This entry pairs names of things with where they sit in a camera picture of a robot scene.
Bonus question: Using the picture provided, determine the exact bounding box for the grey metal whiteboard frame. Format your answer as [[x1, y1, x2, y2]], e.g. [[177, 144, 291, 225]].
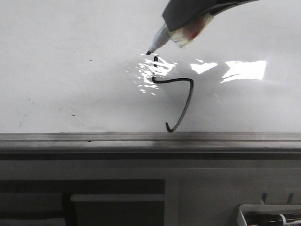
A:
[[0, 132, 301, 160]]

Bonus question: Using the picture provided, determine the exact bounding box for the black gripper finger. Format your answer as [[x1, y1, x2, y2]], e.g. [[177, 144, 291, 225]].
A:
[[162, 0, 254, 32]]

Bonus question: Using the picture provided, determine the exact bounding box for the white marker with taped magnet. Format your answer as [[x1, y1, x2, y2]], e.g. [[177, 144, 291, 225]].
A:
[[146, 13, 214, 55]]

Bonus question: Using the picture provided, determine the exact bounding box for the white marker tray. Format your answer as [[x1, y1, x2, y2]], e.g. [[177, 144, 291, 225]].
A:
[[237, 204, 301, 226]]

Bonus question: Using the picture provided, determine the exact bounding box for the white whiteboard surface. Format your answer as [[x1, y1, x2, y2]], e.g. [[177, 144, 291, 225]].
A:
[[0, 0, 301, 133]]

